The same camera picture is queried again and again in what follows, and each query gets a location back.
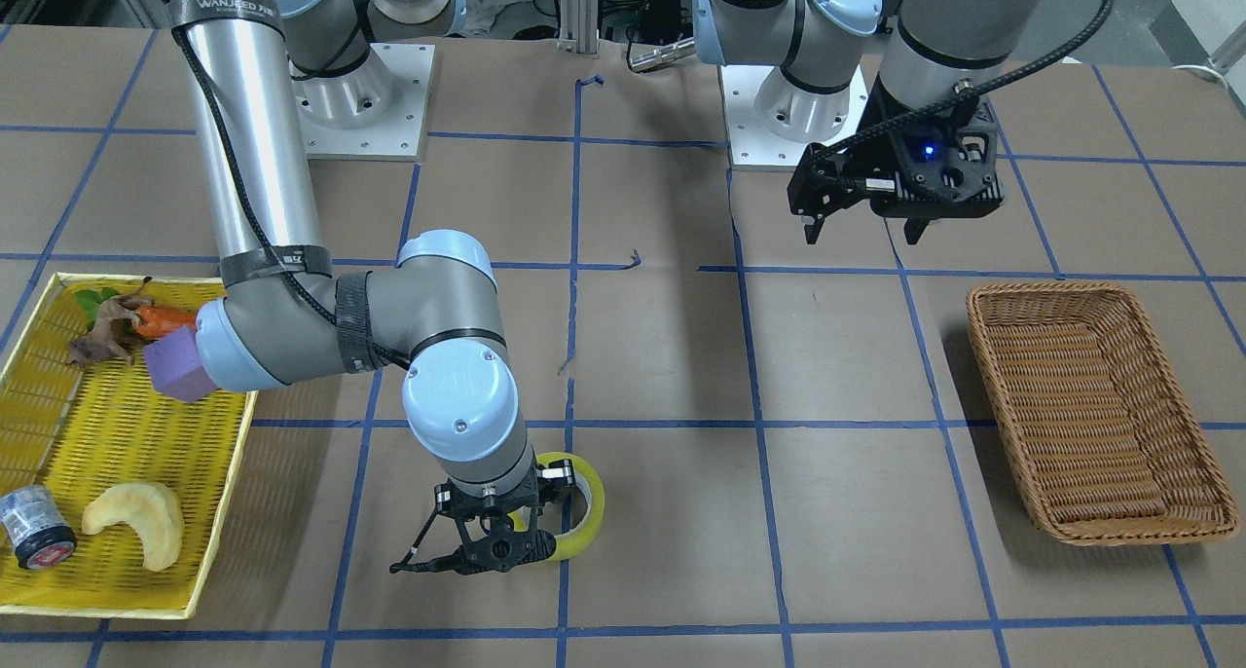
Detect green toy leaf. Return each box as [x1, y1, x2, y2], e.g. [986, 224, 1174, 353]
[74, 287, 120, 332]

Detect small black labelled can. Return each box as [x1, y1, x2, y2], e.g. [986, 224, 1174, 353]
[1, 485, 78, 571]

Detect pale croissant toy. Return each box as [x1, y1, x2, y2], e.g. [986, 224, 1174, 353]
[81, 482, 184, 572]

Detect yellow clear tape roll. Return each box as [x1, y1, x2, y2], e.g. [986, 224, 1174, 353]
[506, 451, 606, 563]

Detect yellow woven basket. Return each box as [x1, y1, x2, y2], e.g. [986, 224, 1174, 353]
[1, 273, 257, 619]

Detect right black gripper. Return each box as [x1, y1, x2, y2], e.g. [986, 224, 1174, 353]
[388, 464, 577, 575]

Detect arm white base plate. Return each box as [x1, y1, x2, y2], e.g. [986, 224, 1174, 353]
[292, 44, 436, 162]
[719, 65, 867, 171]

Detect brown wicker basket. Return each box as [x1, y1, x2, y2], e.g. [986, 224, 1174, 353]
[966, 280, 1242, 545]

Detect purple foam cube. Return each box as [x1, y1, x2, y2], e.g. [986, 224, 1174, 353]
[143, 327, 218, 403]

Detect brown toy horse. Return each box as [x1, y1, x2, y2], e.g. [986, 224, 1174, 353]
[67, 277, 153, 369]

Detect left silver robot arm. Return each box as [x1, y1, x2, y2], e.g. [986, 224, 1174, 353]
[693, 0, 1040, 243]

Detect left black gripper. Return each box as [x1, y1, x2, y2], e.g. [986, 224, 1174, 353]
[804, 98, 1006, 246]

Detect orange toy carrot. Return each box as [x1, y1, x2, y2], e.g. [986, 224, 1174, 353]
[133, 305, 197, 341]

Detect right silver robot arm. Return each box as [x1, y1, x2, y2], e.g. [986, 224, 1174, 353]
[162, 0, 603, 575]

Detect aluminium frame post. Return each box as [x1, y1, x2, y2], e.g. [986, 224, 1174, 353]
[557, 0, 601, 59]

